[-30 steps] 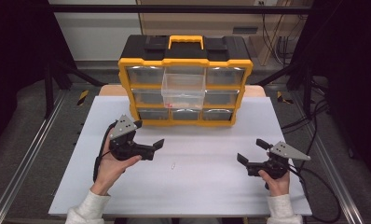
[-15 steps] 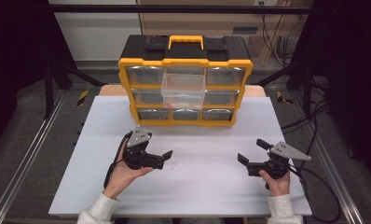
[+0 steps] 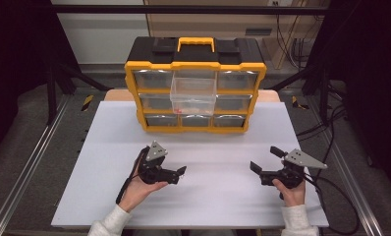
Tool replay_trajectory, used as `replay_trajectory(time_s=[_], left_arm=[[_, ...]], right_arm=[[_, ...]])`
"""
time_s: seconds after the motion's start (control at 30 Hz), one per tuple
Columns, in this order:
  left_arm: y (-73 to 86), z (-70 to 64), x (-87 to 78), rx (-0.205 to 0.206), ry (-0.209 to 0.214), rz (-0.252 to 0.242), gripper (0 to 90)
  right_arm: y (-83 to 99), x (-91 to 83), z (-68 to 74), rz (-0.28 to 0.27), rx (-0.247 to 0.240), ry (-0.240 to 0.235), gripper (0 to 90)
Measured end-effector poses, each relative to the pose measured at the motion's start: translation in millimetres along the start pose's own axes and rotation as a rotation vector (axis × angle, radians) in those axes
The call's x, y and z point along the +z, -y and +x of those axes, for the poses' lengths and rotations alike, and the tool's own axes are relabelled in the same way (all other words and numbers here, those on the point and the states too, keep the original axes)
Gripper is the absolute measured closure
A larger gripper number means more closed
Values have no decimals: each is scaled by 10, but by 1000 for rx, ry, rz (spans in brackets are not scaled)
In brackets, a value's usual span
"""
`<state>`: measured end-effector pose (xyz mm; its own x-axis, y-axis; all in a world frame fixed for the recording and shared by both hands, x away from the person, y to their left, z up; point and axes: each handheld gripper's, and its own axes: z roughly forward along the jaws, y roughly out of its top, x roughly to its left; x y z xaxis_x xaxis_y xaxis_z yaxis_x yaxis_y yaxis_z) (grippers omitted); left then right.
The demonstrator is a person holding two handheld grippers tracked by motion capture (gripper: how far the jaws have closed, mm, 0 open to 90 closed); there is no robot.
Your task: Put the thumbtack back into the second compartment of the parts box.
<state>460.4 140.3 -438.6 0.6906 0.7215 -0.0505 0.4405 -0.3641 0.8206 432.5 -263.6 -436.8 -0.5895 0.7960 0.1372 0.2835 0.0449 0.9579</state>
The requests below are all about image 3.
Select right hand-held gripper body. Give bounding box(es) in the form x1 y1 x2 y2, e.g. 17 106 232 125
259 148 328 190

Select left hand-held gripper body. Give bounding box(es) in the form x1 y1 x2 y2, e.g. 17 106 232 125
138 140 181 186

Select clear plastic drawer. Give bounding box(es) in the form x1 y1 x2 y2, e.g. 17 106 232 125
169 70 218 116

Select yellow black organizer case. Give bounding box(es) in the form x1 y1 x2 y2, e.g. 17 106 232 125
124 36 268 134

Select person's right hand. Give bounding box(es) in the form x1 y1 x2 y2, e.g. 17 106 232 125
271 178 307 208

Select person's left hand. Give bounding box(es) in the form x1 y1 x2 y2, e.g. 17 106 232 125
118 150 169 213

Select yellow black hazard tape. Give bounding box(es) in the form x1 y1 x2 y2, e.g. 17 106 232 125
291 95 309 111
81 94 94 112

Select wooden board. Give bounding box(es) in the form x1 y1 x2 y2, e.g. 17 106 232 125
103 88 281 103

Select black metal stand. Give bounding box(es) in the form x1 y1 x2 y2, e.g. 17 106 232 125
45 62 111 126
268 63 330 126

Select set of small closed drawers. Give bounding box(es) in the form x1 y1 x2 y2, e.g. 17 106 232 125
132 69 260 128

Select black curtain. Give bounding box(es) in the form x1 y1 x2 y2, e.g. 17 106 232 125
0 0 72 165
312 0 391 198

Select black horizontal bar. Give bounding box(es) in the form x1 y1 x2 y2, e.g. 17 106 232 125
50 4 329 16

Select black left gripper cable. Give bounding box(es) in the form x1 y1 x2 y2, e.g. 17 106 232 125
115 147 150 205

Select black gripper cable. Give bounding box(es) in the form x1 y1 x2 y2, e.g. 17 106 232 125
303 173 361 236
115 147 150 205

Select black floor cables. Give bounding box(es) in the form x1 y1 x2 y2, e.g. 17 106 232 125
295 82 349 142

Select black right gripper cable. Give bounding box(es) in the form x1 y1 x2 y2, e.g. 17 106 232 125
303 173 361 236

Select aluminium floor rail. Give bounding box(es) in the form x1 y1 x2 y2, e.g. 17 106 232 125
327 141 384 236
0 94 72 236

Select bundle of hanging cables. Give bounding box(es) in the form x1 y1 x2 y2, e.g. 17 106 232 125
275 14 315 70

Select yellow carry handle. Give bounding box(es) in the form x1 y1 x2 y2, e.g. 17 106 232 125
177 36 216 53

